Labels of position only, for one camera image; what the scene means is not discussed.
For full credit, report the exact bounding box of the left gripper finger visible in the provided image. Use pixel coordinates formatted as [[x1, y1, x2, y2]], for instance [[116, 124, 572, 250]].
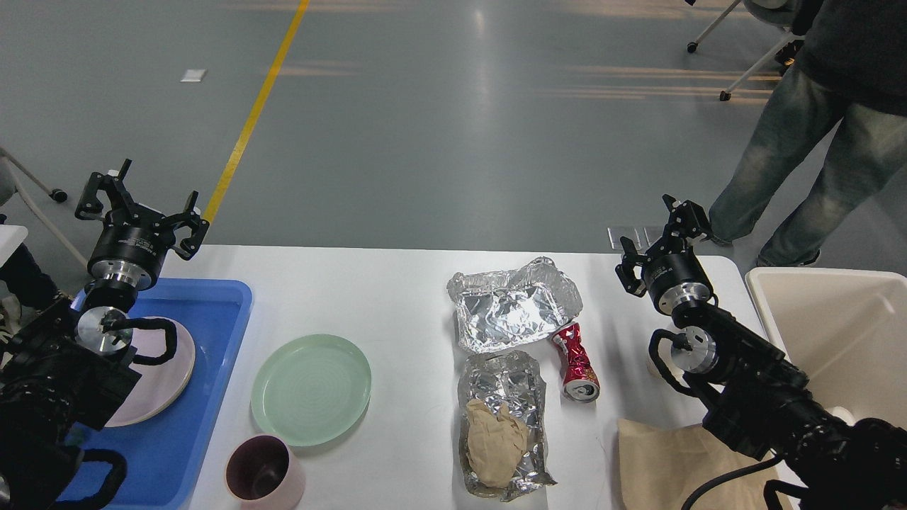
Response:
[[162, 191, 210, 261], [74, 159, 135, 222]]

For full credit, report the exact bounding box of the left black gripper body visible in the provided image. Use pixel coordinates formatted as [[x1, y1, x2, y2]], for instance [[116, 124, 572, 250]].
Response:
[[88, 212, 176, 291]]

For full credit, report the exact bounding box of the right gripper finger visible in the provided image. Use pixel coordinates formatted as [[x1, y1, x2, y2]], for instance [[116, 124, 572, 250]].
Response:
[[662, 194, 714, 245], [615, 237, 648, 297]]

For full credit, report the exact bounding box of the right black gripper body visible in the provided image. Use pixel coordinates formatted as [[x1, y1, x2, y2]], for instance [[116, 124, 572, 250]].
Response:
[[633, 246, 714, 316]]

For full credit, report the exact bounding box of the green plate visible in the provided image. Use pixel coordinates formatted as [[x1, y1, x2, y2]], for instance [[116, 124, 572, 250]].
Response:
[[250, 334, 372, 448]]

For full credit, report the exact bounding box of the pink mug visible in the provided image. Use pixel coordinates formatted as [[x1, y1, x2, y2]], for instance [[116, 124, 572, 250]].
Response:
[[224, 433, 307, 509]]

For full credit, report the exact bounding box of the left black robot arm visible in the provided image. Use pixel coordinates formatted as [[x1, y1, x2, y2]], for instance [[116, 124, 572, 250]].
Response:
[[1, 159, 208, 509]]

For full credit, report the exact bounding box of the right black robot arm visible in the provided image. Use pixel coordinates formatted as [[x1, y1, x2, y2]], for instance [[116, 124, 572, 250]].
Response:
[[615, 194, 906, 509]]

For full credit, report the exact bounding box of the left rolling chair leg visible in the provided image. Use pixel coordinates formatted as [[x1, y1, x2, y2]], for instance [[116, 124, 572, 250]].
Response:
[[1, 147, 88, 268]]

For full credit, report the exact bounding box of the crushed red soda can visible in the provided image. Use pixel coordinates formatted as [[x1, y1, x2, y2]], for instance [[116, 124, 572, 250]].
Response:
[[551, 322, 601, 403]]

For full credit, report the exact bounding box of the crumpled foil tray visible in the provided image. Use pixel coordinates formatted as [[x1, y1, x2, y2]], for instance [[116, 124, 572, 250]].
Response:
[[446, 257, 583, 354]]

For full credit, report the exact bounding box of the pink plate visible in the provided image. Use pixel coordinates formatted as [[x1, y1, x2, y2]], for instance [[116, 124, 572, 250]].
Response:
[[105, 319, 196, 427]]

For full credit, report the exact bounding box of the flat crumpled foil sheet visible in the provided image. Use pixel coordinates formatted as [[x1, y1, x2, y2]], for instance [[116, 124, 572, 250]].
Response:
[[456, 351, 557, 502]]

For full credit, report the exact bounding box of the beige plastic bin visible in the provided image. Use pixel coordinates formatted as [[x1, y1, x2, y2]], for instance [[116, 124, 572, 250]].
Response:
[[746, 268, 906, 427]]

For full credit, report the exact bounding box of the brown paper bag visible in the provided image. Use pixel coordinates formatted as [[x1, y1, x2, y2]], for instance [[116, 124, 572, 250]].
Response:
[[616, 419, 779, 509]]

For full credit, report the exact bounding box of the blue plastic tray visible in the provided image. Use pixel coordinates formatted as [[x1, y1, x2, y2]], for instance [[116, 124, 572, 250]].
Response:
[[66, 278, 253, 509]]

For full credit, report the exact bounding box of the crumpled brown paper ball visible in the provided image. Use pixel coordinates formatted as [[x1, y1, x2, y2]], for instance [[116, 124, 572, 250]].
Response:
[[466, 398, 530, 488]]

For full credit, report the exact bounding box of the standing person in jeans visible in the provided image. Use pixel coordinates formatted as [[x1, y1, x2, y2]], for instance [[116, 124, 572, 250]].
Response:
[[709, 1, 906, 266]]

